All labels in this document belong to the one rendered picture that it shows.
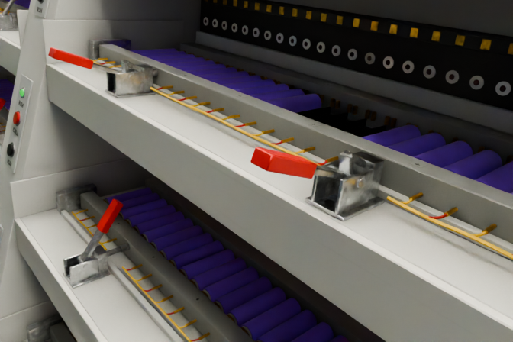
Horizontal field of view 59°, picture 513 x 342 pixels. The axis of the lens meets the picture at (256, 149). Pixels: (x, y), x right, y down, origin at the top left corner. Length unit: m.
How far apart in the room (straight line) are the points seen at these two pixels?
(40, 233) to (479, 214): 0.49
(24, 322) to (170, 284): 0.32
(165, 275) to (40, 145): 0.25
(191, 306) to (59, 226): 0.24
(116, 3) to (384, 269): 0.49
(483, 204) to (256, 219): 0.13
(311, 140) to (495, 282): 0.15
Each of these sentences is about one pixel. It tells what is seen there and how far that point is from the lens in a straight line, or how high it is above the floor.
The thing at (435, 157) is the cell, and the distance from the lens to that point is 0.32.
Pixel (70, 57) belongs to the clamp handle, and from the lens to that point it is 0.43.
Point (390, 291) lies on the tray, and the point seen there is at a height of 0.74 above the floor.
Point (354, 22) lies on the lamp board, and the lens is 0.46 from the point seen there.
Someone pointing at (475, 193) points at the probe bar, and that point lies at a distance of 0.26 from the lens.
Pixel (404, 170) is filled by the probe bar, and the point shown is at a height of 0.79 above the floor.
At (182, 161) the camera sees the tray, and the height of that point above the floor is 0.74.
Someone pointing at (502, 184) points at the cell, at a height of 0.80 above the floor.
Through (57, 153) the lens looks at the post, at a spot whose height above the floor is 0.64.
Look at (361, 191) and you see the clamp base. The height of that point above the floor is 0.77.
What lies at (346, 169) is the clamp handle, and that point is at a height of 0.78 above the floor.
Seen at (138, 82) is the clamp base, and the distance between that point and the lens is 0.46.
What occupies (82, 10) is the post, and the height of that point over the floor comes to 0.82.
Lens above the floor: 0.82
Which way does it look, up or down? 10 degrees down
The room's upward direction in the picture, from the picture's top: 17 degrees clockwise
